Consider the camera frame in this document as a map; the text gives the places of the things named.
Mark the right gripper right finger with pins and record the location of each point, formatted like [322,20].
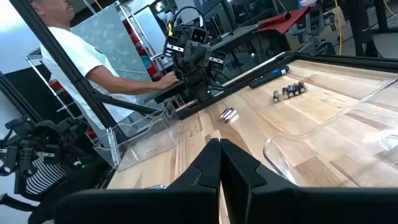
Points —
[311,205]

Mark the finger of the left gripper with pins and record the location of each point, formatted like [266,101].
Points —
[190,54]
[205,56]

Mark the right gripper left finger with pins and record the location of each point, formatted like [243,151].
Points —
[140,205]

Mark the distant batteries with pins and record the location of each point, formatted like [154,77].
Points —
[285,93]

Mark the black copper AA battery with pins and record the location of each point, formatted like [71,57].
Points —
[296,89]
[302,87]
[290,91]

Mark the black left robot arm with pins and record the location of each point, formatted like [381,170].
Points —
[200,90]

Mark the person's hand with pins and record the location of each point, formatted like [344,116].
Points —
[166,81]

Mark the grey desk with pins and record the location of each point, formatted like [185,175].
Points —
[236,37]

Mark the clear plastic bin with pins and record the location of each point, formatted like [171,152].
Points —
[146,146]
[342,149]

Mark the frosted patterned divider panel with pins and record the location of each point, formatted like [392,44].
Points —
[109,40]

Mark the black remote control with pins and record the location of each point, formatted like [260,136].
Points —
[267,77]

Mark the red cloth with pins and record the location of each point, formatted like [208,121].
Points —
[280,23]

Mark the black white striped cloth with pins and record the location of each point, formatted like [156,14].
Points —
[46,177]

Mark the person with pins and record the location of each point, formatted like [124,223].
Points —
[71,53]

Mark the grey office chair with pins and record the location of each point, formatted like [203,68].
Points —
[311,28]

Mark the black stand leg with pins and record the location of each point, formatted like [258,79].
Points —
[357,28]

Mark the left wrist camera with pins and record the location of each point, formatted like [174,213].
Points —
[199,35]

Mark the black aluminium table frame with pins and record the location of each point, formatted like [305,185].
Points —
[61,59]

